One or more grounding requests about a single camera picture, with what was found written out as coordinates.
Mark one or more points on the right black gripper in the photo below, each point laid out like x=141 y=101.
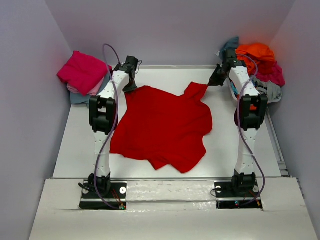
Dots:
x=217 y=77

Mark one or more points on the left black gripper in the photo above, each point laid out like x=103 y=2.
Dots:
x=130 y=85

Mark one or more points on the red t shirt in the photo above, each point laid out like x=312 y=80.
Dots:
x=163 y=128

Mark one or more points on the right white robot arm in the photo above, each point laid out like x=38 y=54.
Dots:
x=249 y=116

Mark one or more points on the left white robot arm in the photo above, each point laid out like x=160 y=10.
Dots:
x=103 y=119

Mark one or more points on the light blue t shirt in pile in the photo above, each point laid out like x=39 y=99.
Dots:
x=234 y=89

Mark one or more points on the teal-grey t shirt in pile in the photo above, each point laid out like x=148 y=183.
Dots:
x=232 y=43

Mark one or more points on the orange t shirt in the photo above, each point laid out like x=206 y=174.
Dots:
x=258 y=57

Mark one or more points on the magenta folded t shirt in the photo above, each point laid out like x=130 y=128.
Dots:
x=81 y=67

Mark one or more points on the magenta t shirt in pile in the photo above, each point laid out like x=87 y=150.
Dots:
x=276 y=76

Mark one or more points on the grey t shirt in pile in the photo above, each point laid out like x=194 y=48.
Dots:
x=270 y=89

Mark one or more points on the grey-blue folded t shirt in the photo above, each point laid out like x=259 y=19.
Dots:
x=78 y=98

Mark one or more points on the pink folded t shirt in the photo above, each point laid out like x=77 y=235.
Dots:
x=86 y=87

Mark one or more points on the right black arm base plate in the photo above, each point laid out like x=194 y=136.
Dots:
x=228 y=199

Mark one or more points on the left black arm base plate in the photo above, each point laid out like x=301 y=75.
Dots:
x=115 y=199

